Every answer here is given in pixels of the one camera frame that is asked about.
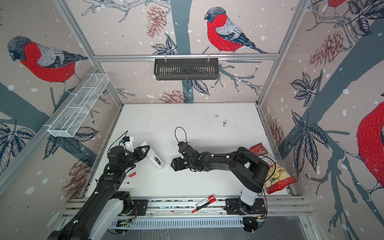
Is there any red chips bag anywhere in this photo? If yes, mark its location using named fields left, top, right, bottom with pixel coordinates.
left=250, top=143, right=296, bottom=194

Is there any black right camera cable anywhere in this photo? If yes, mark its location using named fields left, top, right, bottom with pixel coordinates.
left=174, top=126, right=188, bottom=145

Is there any aluminium frame corner post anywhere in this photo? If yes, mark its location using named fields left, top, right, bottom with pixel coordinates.
left=53, top=0, right=124, bottom=109

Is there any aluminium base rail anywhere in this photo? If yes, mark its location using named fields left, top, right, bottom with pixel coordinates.
left=61, top=196, right=313, bottom=230

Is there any red marker pen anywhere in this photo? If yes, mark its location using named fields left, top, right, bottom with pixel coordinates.
left=192, top=198, right=217, bottom=214
left=196, top=194, right=215, bottom=206

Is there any black camera cable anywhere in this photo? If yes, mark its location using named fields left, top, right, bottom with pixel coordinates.
left=174, top=126, right=188, bottom=145
left=107, top=130, right=129, bottom=155

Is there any aluminium horizontal crossbar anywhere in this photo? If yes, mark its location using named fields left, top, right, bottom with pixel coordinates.
left=94, top=53, right=280, bottom=63

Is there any black wall basket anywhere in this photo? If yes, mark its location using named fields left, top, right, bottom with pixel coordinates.
left=154, top=58, right=219, bottom=81

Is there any white wire mesh basket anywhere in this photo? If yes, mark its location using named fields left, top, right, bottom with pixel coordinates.
left=48, top=73, right=110, bottom=138

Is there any red marker pen lower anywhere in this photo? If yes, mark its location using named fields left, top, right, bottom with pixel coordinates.
left=192, top=198, right=217, bottom=214

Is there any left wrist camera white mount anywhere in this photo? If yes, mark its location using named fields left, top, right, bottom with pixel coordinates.
left=121, top=137, right=134, bottom=153

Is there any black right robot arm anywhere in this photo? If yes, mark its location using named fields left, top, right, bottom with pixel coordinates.
left=171, top=142, right=270, bottom=206

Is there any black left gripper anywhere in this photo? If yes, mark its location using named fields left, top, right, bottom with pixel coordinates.
left=120, top=144, right=150, bottom=171

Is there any black left camera cable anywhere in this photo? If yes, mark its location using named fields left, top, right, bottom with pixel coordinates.
left=107, top=130, right=129, bottom=155

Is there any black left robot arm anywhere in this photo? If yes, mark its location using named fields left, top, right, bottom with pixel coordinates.
left=48, top=145, right=150, bottom=240

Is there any red marker pen upper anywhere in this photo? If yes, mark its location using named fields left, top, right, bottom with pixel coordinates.
left=196, top=194, right=215, bottom=206

